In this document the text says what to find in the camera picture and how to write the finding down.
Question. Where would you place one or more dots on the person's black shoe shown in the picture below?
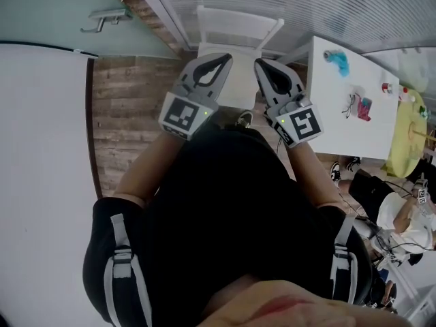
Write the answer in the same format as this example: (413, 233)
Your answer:
(244, 118)

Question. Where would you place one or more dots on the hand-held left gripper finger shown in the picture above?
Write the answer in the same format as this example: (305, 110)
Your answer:
(190, 67)
(223, 75)

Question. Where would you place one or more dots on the white chair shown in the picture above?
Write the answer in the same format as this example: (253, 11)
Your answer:
(238, 24)

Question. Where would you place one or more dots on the person's left forearm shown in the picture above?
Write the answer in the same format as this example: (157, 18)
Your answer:
(150, 169)

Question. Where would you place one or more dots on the red and white tape roll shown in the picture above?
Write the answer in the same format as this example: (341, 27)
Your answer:
(387, 88)

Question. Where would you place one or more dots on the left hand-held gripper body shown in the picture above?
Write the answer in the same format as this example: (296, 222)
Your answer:
(185, 114)

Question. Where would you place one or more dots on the striped glass partition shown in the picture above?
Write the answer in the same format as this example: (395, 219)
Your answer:
(306, 9)

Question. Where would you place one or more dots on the green small object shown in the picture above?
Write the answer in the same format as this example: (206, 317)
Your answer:
(423, 111)

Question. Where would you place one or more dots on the pink patterned pouch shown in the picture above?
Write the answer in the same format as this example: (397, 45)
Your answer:
(364, 109)

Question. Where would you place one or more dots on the blue fluffy cloth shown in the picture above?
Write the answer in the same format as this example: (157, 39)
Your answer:
(340, 62)

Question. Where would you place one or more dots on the person's black shirt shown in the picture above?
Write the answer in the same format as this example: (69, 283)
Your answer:
(221, 203)

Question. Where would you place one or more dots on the black-rimmed glasses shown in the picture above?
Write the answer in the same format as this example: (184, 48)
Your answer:
(349, 106)

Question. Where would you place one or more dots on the yellow round table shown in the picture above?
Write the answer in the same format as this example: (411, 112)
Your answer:
(407, 145)

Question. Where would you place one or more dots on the person's right forearm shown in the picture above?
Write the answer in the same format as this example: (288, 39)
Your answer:
(311, 175)

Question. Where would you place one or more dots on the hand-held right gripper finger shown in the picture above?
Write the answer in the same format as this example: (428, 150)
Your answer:
(262, 80)
(291, 75)

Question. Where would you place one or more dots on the frosted glass door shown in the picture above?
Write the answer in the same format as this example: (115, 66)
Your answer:
(51, 15)

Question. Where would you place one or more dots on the red capped small bottle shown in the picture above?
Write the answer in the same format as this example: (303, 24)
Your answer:
(404, 92)

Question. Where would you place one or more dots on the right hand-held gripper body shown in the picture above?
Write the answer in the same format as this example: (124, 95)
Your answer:
(299, 123)

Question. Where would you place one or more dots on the person's chin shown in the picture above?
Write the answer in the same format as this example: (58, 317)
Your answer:
(289, 308)

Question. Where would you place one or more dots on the white rectangular table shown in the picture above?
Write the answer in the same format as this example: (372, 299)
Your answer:
(330, 128)

